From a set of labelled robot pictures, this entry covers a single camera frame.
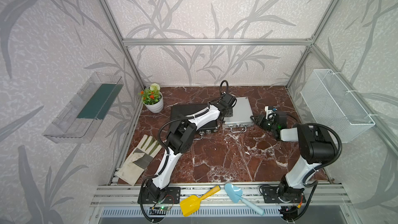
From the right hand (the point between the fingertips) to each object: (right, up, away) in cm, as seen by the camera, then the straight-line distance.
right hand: (251, 117), depth 97 cm
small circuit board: (-47, -39, -27) cm, 66 cm away
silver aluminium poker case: (-6, -1, +1) cm, 6 cm away
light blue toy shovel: (-14, -35, -22) cm, 44 cm away
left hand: (-14, +3, +1) cm, 14 cm away
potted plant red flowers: (-62, +12, -3) cm, 63 cm away
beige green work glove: (-66, -22, -13) cm, 71 cm away
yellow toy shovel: (-35, -37, -26) cm, 58 cm away
